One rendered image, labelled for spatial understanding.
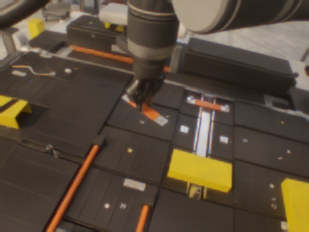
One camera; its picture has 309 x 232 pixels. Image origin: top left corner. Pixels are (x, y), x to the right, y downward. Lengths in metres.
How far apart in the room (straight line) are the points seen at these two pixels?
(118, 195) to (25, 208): 0.20
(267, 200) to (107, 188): 0.40
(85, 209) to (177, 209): 0.21
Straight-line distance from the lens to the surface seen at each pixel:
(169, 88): 0.85
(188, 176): 0.60
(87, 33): 1.01
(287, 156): 0.79
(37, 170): 0.63
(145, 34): 0.45
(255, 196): 0.65
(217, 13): 0.28
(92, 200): 0.57
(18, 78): 0.94
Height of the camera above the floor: 1.52
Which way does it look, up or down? 44 degrees down
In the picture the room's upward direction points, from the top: 9 degrees clockwise
